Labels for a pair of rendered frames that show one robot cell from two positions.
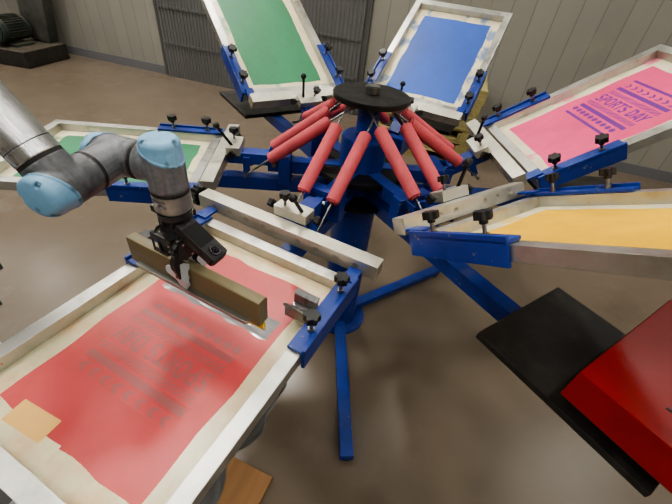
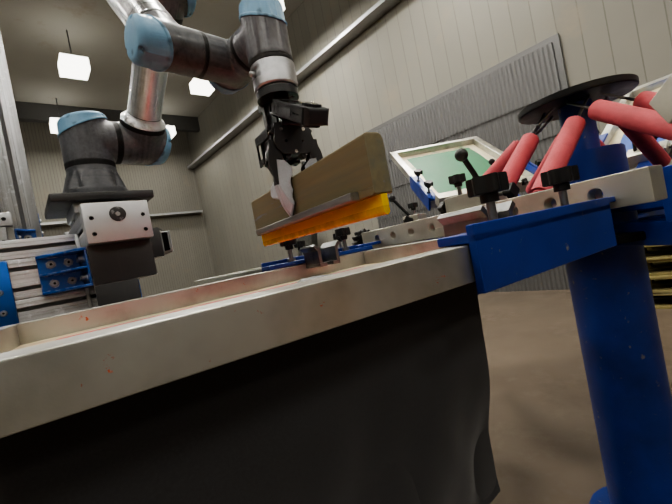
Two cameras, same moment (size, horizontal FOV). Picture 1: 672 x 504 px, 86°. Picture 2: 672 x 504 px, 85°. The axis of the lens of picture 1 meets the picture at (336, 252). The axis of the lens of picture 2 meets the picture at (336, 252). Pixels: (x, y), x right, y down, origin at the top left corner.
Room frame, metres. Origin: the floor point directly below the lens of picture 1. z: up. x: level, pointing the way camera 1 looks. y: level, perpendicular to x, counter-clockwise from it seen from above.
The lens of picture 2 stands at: (0.12, -0.05, 1.01)
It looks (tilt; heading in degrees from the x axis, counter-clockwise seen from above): 1 degrees down; 35
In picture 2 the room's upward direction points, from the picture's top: 11 degrees counter-clockwise
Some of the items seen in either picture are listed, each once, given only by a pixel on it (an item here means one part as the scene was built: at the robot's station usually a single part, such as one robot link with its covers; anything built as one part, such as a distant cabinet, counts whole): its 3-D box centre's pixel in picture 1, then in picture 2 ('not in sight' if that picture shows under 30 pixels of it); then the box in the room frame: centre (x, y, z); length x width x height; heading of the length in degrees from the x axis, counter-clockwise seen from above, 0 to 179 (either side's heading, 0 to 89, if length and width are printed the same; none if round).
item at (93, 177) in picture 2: not in sight; (94, 182); (0.59, 1.01, 1.31); 0.15 x 0.15 x 0.10
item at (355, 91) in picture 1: (351, 226); (612, 306); (1.50, -0.06, 0.68); 0.40 x 0.40 x 1.35
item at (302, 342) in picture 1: (325, 315); (537, 239); (0.65, 0.01, 0.98); 0.30 x 0.05 x 0.07; 157
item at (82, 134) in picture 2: not in sight; (88, 140); (0.60, 1.01, 1.42); 0.13 x 0.12 x 0.14; 170
